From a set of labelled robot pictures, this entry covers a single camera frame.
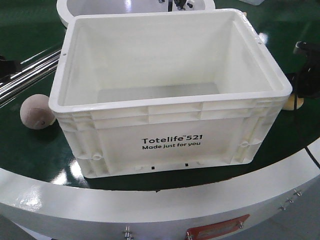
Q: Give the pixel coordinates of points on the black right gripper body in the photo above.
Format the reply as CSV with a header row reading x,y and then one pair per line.
x,y
306,83

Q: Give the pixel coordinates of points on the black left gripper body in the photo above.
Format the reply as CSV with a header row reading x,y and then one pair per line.
x,y
8,68

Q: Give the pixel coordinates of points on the yellow soft ball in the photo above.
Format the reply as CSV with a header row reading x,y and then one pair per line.
x,y
290,103

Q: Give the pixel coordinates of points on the pink stitched soft ball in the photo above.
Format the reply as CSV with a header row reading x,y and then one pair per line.
x,y
35,113

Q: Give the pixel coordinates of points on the white plastic tote box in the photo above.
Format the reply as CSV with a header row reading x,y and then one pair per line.
x,y
150,92

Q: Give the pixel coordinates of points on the chrome roller bars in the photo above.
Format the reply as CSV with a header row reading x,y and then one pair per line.
x,y
33,69

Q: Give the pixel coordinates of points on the black knob on hub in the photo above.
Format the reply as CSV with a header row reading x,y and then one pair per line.
x,y
181,5

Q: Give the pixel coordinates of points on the white outer turntable rim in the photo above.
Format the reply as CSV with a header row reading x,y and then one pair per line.
x,y
71,213

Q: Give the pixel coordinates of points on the red label plate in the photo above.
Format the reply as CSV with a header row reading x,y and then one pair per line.
x,y
211,231

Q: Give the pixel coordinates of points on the white inner ring hub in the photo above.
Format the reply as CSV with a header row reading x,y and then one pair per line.
x,y
69,10

